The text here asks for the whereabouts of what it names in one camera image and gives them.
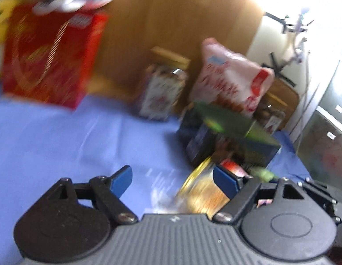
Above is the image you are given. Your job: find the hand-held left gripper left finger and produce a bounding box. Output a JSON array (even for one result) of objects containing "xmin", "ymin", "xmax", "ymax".
[{"xmin": 49, "ymin": 165, "xmax": 139, "ymax": 225}]

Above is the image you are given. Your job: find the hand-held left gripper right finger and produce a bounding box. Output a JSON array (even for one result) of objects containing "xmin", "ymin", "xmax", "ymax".
[{"xmin": 212, "ymin": 164, "xmax": 307, "ymax": 224}]

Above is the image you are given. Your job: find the red translucent snack packet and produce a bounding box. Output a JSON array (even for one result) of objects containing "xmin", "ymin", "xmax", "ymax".
[{"xmin": 219, "ymin": 159, "xmax": 250, "ymax": 178}]

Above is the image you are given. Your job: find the small green snack packet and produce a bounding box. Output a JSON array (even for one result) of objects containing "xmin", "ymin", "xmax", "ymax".
[{"xmin": 250, "ymin": 167, "xmax": 280, "ymax": 183}]

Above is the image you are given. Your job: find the dark storage box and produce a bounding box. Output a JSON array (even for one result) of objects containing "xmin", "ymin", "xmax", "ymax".
[{"xmin": 177, "ymin": 108, "xmax": 283, "ymax": 169}]

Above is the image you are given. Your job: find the green beige snack packet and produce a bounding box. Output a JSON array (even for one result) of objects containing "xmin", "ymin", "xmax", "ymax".
[{"xmin": 193, "ymin": 102, "xmax": 274, "ymax": 144}]

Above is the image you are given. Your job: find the yellow snack packet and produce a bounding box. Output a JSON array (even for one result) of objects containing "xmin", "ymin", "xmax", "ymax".
[{"xmin": 174, "ymin": 156, "xmax": 232, "ymax": 217}]

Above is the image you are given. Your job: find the frosted glass door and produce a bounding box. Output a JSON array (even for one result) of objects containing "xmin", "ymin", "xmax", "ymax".
[{"xmin": 296, "ymin": 58, "xmax": 342, "ymax": 189}]

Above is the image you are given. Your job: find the blue cloth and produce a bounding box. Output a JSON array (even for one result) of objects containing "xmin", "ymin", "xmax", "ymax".
[{"xmin": 0, "ymin": 80, "xmax": 310, "ymax": 257}]

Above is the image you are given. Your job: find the yellow lid snack jar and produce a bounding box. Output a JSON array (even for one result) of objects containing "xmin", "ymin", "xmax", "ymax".
[
  {"xmin": 256, "ymin": 94, "xmax": 287, "ymax": 134},
  {"xmin": 135, "ymin": 47, "xmax": 191, "ymax": 122}
]

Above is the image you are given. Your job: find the white red snack bag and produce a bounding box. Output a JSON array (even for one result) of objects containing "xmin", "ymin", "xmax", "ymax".
[{"xmin": 189, "ymin": 37, "xmax": 276, "ymax": 119}]

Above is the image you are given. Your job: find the rounded wooden board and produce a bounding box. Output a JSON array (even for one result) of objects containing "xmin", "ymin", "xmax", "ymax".
[{"xmin": 266, "ymin": 77, "xmax": 300, "ymax": 133}]

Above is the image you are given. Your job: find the black tape cross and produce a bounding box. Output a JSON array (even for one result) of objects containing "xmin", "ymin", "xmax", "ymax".
[{"xmin": 269, "ymin": 52, "xmax": 296, "ymax": 87}]

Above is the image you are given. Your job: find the red gift box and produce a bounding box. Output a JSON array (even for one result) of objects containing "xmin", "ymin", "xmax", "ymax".
[{"xmin": 2, "ymin": 4, "xmax": 108, "ymax": 111}]

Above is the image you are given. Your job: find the black tape strip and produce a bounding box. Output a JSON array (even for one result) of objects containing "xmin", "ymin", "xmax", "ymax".
[
  {"xmin": 283, "ymin": 22, "xmax": 308, "ymax": 34},
  {"xmin": 265, "ymin": 12, "xmax": 282, "ymax": 23}
]

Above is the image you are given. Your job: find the wooden headboard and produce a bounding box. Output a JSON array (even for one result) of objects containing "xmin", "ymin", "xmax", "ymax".
[{"xmin": 88, "ymin": 0, "xmax": 265, "ymax": 102}]

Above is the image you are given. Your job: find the yellow plush toy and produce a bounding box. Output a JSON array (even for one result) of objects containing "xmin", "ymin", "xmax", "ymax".
[{"xmin": 0, "ymin": 0, "xmax": 21, "ymax": 47}]

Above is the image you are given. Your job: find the white cable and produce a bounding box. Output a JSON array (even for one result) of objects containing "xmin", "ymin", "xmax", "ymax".
[{"xmin": 296, "ymin": 50, "xmax": 313, "ymax": 136}]

